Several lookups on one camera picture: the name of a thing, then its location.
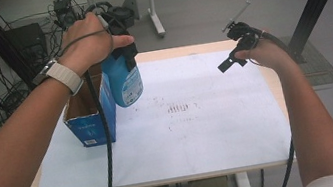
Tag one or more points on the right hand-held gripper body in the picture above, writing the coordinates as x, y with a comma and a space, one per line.
244, 35

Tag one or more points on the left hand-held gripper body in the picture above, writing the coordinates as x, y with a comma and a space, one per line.
120, 18

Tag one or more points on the blue spray bottle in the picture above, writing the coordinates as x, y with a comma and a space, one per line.
122, 83

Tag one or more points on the blue cardboard box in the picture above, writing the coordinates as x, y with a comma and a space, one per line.
87, 129

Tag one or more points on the person's right hand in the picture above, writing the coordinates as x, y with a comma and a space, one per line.
266, 55

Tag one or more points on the person's left hand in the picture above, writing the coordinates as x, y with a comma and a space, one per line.
85, 43

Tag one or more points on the wooden table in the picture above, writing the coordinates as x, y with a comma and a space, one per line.
201, 48

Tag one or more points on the white table with leg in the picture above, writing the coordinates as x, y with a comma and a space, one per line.
155, 14

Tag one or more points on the wristwatch with white band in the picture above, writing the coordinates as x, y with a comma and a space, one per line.
63, 74

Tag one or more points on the white sheet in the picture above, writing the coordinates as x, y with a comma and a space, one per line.
201, 135

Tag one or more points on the grey floor mat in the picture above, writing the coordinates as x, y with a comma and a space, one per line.
322, 68

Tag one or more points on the black computer case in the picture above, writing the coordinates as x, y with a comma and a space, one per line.
28, 42

